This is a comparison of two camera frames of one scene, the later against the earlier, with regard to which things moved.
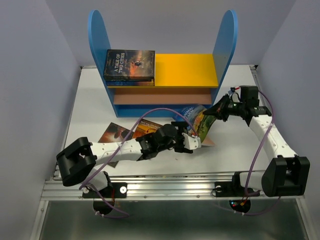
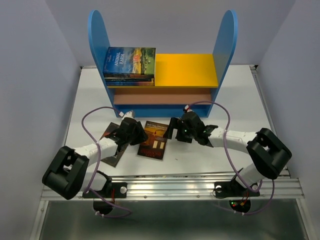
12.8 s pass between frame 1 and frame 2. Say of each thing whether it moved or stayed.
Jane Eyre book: stayed
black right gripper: moved
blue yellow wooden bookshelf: stayed
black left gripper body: moved
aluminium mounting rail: stayed
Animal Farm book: moved
